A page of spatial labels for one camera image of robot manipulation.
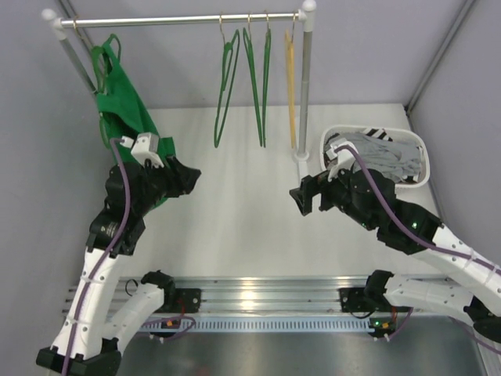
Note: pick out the aluminium mounting rail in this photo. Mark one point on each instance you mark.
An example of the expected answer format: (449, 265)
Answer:
(267, 295)

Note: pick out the metal clothes rack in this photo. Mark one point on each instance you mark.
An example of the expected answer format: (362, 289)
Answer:
(305, 15)

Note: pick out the green hanger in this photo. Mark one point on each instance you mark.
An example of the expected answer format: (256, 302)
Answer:
(231, 49)
(99, 66)
(265, 82)
(249, 50)

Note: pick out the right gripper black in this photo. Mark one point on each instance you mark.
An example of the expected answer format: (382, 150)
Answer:
(318, 183)

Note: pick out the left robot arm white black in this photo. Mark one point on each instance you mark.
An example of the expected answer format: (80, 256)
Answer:
(91, 341)

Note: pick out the black white striped garment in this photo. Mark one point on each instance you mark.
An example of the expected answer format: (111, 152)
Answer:
(377, 133)

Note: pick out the yellow hanger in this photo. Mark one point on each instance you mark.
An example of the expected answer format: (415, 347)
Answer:
(289, 61)

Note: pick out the grey clothes in basket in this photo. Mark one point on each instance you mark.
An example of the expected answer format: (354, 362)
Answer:
(400, 161)

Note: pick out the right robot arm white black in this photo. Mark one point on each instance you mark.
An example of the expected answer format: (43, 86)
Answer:
(421, 235)

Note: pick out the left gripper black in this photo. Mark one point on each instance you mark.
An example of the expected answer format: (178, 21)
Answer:
(174, 177)

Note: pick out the green tank top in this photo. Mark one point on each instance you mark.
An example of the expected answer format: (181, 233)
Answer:
(123, 110)

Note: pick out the white slotted cable duct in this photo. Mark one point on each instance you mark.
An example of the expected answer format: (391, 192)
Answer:
(267, 324)

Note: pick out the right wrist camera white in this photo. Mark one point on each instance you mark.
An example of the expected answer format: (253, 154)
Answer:
(337, 156)

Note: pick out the white laundry basket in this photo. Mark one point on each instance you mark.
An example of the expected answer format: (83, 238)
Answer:
(397, 135)

